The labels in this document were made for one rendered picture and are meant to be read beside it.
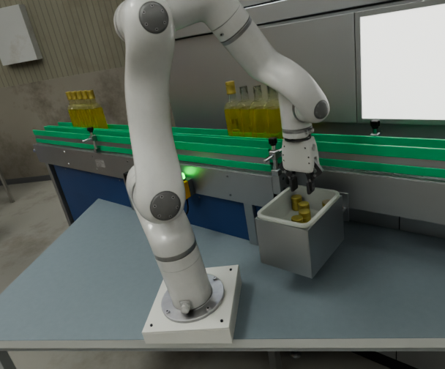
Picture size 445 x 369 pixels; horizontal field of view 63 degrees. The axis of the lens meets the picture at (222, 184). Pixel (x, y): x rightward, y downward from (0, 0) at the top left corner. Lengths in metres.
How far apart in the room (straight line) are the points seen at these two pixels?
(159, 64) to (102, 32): 3.92
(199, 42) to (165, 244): 0.97
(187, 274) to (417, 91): 0.85
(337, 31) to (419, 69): 0.27
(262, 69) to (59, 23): 4.16
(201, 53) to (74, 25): 3.33
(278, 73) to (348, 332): 0.68
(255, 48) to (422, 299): 0.80
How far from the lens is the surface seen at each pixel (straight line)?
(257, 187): 1.26
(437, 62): 1.22
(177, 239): 0.95
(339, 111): 1.33
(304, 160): 1.06
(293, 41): 1.36
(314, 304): 1.13
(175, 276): 1.00
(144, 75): 0.82
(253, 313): 1.12
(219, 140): 1.41
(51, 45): 5.04
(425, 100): 1.25
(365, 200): 1.20
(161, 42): 0.78
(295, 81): 0.92
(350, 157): 1.18
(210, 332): 1.04
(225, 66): 1.59
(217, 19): 0.89
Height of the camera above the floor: 1.51
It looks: 23 degrees down
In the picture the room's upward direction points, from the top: 10 degrees counter-clockwise
